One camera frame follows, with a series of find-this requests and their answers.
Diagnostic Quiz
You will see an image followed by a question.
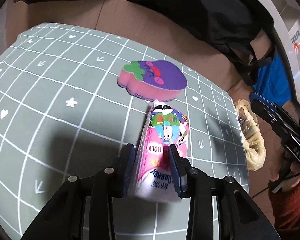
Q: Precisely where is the pink cartoon tissue pack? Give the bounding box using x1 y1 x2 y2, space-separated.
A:
128 100 189 203

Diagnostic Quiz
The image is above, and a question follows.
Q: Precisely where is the right forearm red sleeve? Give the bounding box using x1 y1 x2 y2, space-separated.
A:
269 181 300 239

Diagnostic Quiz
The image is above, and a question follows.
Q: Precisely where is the person right hand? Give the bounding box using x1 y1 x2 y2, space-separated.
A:
269 141 300 187

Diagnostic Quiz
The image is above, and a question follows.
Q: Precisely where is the trash bin with yellow bag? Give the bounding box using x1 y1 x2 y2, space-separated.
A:
234 99 266 171

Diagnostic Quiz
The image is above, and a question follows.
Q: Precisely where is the green grid table mat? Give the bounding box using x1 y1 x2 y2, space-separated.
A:
0 23 249 239

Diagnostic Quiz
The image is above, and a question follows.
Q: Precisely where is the purple eggplant sponge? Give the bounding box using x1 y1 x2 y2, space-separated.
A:
117 60 187 102

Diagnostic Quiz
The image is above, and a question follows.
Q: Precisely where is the blue hanging towel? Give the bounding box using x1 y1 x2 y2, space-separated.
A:
249 52 292 107

